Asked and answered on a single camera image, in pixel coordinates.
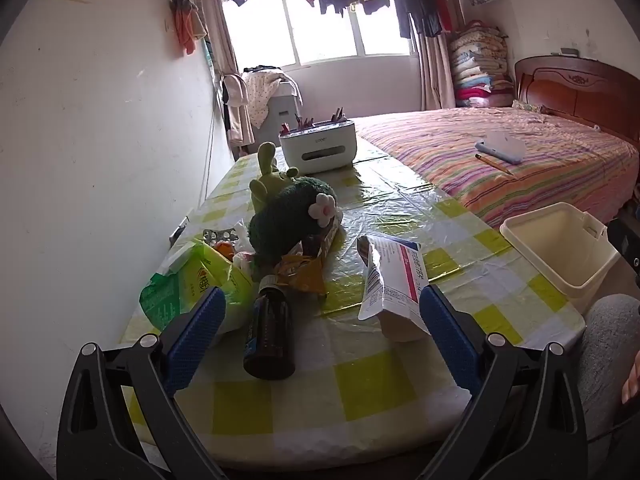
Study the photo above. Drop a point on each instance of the orange cloth on wall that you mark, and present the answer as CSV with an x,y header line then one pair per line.
x,y
186,20

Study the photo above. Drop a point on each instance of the cream plastic bin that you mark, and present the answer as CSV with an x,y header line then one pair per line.
x,y
555,245

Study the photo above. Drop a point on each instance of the stack of folded quilts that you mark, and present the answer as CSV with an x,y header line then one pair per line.
x,y
480,65

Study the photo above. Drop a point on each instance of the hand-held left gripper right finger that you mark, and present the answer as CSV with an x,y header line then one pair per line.
x,y
450,340

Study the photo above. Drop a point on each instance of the light blue pencil case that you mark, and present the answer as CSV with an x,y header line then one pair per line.
x,y
500,149

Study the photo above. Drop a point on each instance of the green plush toy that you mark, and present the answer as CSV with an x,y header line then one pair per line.
x,y
285,220

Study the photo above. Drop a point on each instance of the bed with striped sheet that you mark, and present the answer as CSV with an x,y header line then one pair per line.
x,y
450,160

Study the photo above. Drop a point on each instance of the white washing machine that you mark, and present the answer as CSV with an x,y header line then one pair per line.
x,y
285,110

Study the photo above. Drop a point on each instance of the brown glass bottle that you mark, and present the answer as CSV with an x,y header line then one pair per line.
x,y
267,335

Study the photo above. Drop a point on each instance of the silver blister pack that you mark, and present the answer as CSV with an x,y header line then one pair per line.
x,y
220,236

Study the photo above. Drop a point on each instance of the window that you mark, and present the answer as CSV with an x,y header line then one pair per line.
x,y
325,30

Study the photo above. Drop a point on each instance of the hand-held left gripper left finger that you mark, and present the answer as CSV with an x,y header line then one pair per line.
x,y
195,340

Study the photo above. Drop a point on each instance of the yellow snack wrapper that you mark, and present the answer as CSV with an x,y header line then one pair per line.
x,y
305,280

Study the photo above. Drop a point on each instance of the green tissue packet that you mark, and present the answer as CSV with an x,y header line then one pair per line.
x,y
185,285

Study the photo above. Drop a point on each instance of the dotted white cloth heap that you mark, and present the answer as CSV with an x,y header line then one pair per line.
x,y
262,92

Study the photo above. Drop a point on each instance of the wooden headboard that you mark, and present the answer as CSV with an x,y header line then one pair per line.
x,y
575,90

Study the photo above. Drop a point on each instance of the person's grey trouser leg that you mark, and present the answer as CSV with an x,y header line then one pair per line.
x,y
605,350

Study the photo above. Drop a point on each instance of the clothes hanging by wall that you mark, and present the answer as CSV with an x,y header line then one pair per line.
x,y
239,115

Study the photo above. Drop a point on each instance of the yellow checked tablecloth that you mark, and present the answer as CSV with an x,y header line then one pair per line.
x,y
360,410

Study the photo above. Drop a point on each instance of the person's right hand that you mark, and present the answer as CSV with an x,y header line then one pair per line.
x,y
632,382

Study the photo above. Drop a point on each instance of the yellow pencil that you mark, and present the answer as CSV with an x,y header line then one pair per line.
x,y
495,165

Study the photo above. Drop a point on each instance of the white desk organizer box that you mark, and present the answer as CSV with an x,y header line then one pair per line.
x,y
320,152

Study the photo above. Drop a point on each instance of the white medicine box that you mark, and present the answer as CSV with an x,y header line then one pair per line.
x,y
395,280

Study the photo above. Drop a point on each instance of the beige curtain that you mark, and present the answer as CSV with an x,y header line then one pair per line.
x,y
435,70
215,20

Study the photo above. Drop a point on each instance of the clear plastic bag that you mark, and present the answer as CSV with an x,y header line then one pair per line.
x,y
242,250

